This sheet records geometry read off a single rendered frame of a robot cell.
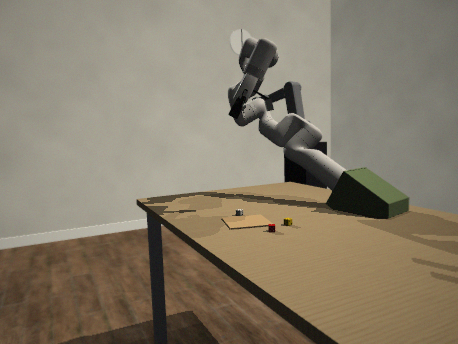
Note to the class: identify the tan flat mat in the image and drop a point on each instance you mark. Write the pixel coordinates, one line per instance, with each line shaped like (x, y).
(250, 221)

